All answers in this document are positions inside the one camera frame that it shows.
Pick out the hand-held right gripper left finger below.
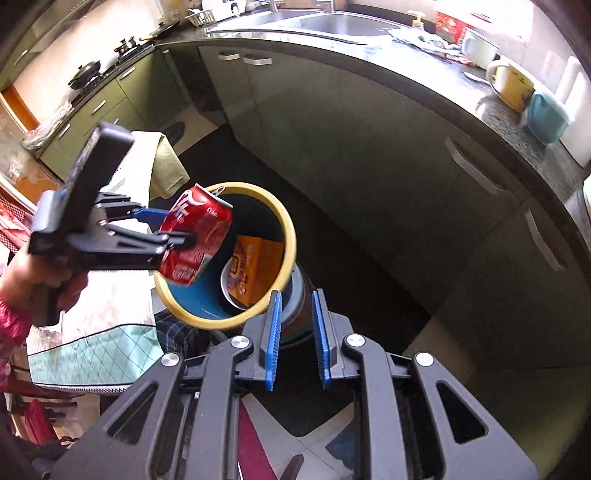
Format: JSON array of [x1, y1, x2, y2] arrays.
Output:
[[50, 290, 283, 480]]

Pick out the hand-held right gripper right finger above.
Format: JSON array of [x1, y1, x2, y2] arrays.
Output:
[[311, 289, 540, 480]]

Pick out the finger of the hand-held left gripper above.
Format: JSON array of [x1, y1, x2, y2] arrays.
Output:
[[73, 224, 198, 274], [93, 193, 175, 224]]

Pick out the red soda can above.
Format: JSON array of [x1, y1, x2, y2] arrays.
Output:
[[157, 183, 234, 288]]

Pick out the yellow-rimmed waste bin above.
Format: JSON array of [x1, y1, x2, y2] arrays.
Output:
[[152, 181, 320, 348]]

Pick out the person's left hand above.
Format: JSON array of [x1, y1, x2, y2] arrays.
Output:
[[0, 251, 89, 320]]

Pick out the clear plastic bag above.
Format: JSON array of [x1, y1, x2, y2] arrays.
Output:
[[21, 104, 75, 151]]

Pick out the orange carton box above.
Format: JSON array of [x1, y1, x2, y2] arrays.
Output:
[[229, 234, 286, 308]]

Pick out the patterned tablecloth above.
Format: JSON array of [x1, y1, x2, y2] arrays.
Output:
[[25, 130, 190, 395]]

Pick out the person's plaid trousers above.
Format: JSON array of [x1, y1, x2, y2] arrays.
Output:
[[154, 309, 218, 365]]

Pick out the red checked apron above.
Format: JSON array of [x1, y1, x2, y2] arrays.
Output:
[[0, 191, 40, 254]]

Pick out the maroon cloth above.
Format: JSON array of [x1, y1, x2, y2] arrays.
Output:
[[235, 401, 278, 480]]

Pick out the black wok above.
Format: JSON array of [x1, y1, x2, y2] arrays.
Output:
[[68, 60, 102, 90]]

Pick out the gas stove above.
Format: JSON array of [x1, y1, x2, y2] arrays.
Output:
[[69, 37, 158, 102]]

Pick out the black frying pan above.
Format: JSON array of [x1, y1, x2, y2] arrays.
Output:
[[139, 23, 181, 42]]

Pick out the dark wooden chair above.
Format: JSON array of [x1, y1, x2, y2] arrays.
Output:
[[0, 360, 93, 448]]

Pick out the white dish rack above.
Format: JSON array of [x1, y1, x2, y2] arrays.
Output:
[[185, 7, 218, 26]]

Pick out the stainless steel kitchen sink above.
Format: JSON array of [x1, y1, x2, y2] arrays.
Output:
[[208, 9, 402, 44]]

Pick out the yellow mug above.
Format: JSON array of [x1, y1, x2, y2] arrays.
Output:
[[486, 60, 536, 112]]

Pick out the crumpled plastic wrap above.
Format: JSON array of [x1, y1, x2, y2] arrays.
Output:
[[388, 25, 462, 51]]

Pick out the light blue mug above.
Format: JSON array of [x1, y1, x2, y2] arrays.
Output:
[[526, 90, 575, 144]]

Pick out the white mug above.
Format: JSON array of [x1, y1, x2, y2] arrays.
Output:
[[462, 28, 502, 69]]

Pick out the red printed box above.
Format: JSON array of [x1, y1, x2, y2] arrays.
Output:
[[434, 11, 476, 44]]

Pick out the brown wooden door frame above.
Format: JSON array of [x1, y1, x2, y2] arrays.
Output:
[[0, 85, 40, 134]]

